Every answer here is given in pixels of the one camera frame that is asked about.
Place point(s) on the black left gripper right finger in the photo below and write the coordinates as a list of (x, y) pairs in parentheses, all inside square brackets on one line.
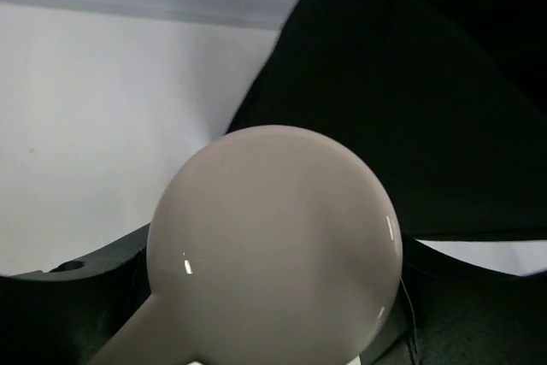
[(452, 312)]

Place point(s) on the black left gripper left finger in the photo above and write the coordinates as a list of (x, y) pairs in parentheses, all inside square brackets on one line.
[(66, 315)]

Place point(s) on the grey bottle beige cap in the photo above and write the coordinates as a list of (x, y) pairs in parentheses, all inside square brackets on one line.
[(272, 245)]

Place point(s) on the black canvas bag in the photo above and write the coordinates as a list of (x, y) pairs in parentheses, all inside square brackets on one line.
[(445, 100)]

